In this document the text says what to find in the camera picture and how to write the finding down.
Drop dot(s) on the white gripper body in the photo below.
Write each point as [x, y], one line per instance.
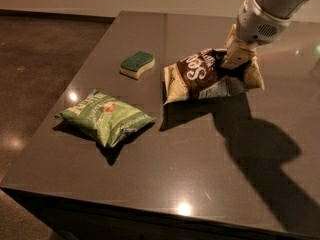
[257, 23]

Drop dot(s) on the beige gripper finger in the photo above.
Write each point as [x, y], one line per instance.
[238, 53]
[231, 40]

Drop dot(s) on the brown chip bag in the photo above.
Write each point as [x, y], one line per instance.
[207, 74]

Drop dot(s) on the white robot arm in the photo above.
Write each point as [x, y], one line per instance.
[284, 9]

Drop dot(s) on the green jalapeno chip bag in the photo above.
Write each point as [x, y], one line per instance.
[105, 119]

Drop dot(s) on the green and yellow sponge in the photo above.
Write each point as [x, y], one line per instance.
[135, 65]

